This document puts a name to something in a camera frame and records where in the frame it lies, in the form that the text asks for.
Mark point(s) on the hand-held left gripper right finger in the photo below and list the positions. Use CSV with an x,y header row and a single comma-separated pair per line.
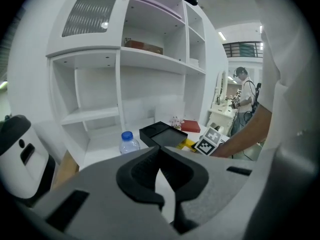
x,y
215,184

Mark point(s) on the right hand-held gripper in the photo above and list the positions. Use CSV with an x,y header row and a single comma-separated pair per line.
x,y
208,144

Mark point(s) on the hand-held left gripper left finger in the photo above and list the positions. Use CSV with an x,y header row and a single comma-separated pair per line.
x,y
100,184

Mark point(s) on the black box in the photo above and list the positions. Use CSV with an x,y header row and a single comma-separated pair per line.
x,y
162,135

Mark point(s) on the person's right forearm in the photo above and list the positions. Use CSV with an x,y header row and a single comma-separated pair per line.
x,y
247,134

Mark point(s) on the red box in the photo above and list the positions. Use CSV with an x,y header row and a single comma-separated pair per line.
x,y
191,126

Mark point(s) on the brown wooden box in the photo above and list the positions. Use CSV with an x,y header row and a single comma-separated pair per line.
x,y
145,47

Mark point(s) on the yellow packet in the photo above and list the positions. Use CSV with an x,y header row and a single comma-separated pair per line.
x,y
185,145

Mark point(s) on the white dressing table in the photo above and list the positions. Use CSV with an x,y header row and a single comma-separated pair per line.
x,y
221,119

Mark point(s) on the white artificial flower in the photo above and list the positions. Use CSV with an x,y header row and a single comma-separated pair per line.
x,y
176,122

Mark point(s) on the clear blue-capped water bottle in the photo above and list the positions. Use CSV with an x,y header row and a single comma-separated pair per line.
x,y
128,145

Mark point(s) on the oval white-framed mirror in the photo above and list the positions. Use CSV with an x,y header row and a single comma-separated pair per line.
x,y
221,86

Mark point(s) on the white bin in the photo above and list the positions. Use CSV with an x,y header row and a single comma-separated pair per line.
x,y
194,62

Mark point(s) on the white shelving cabinet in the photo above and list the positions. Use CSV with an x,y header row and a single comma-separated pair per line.
x,y
150,66

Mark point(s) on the black balcony railing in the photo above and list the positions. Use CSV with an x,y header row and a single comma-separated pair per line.
x,y
240,49

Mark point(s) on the ceiling tube light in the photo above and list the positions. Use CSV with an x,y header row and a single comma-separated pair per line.
x,y
222,36

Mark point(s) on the person's white shirt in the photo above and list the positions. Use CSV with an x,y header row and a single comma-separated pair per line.
x,y
287,46

